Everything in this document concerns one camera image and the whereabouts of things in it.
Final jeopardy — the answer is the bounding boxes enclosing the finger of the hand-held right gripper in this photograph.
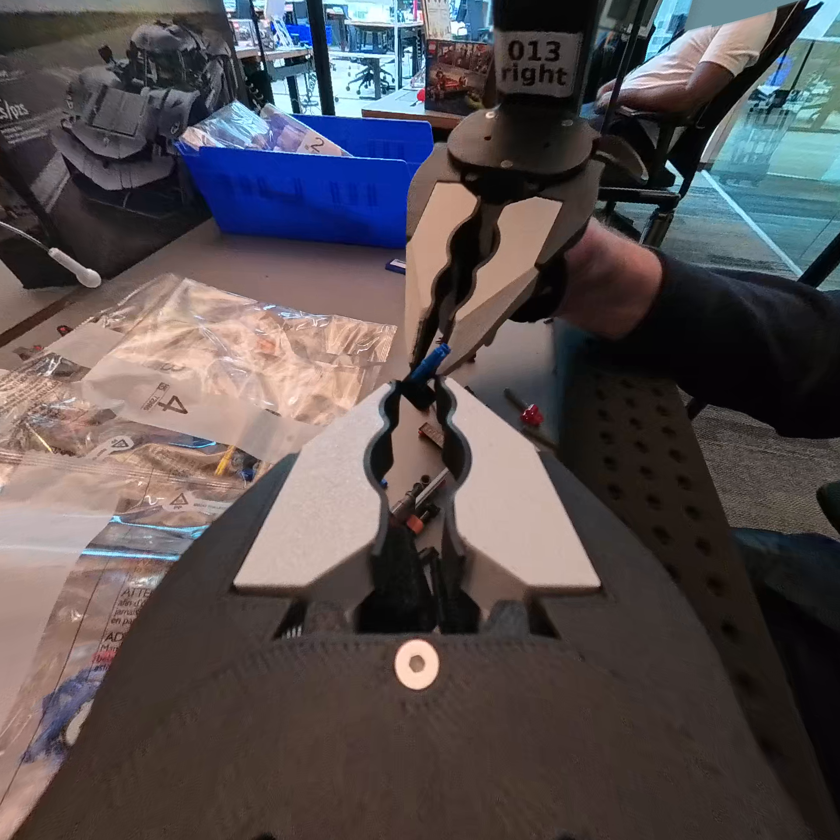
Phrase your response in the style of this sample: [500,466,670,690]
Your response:
[441,196,565,367]
[404,180,485,370]

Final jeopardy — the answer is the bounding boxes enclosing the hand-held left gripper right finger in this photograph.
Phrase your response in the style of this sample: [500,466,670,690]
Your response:
[436,377,602,632]

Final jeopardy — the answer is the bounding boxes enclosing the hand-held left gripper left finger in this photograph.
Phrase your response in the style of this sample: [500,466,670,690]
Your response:
[233,379,398,631]

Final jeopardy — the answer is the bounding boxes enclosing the black connector with blue pins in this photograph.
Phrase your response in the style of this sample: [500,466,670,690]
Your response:
[399,341,455,413]

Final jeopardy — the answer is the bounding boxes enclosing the blue plastic storage bin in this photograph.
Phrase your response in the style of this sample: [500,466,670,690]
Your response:
[176,113,435,250]

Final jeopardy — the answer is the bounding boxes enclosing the colourful lego box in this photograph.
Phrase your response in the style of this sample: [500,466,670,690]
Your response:
[424,38,494,114]

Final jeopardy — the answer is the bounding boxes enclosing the scattered loose lego pieces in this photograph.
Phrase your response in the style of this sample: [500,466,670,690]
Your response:
[381,420,455,572]

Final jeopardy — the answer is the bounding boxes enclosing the red lego knob on axle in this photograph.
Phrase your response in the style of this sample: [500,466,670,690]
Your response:
[504,387,544,427]

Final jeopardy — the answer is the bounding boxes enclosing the pile of lego part bags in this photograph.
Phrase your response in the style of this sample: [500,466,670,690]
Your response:
[0,272,400,808]

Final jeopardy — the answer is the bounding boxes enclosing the black lego set box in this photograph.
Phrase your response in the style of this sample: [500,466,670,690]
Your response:
[0,0,253,291]

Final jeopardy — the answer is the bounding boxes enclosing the person's right hand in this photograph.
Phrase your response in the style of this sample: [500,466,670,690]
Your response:
[558,220,665,341]

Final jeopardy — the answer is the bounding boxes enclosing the wooden-edged work table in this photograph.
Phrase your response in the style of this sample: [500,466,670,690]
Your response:
[361,88,476,131]

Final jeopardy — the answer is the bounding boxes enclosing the black perforated office chair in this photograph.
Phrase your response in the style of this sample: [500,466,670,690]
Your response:
[556,322,840,840]

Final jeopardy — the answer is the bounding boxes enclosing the crumpled clear plastic bag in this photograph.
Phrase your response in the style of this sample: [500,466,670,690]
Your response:
[178,101,355,160]

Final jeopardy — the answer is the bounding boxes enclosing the cluttered workbench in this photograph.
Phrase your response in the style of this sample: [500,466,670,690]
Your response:
[226,16,316,112]

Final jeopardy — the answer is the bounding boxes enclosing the wooden book stand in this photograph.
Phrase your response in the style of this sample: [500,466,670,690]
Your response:
[0,220,104,290]

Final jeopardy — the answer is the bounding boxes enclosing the black metal post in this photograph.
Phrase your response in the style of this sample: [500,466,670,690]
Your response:
[305,0,340,118]

